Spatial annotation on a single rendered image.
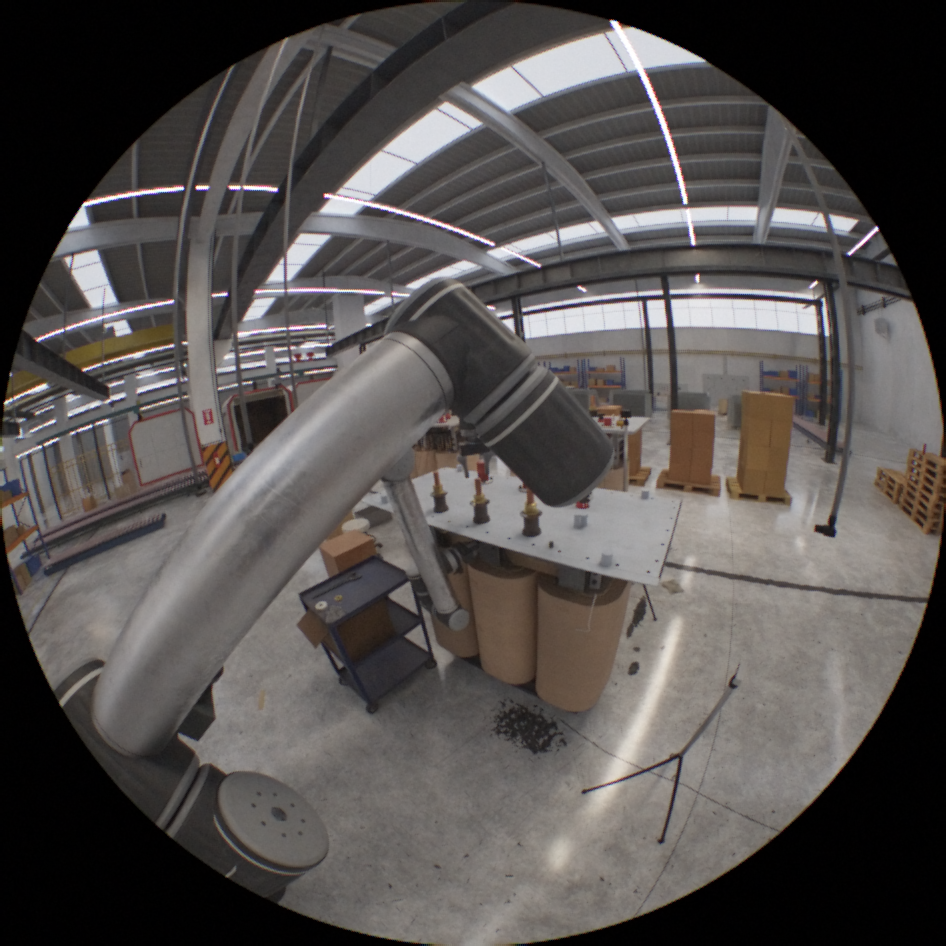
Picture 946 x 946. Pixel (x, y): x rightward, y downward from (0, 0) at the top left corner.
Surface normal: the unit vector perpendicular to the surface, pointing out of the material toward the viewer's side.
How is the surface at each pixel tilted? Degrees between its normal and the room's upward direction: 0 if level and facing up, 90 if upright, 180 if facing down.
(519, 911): 0
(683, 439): 90
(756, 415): 90
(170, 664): 87
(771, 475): 90
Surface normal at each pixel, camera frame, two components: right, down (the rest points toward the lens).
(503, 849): -0.10, -0.96
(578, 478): -0.10, 0.33
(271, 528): 0.56, 0.03
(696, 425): -0.64, 0.28
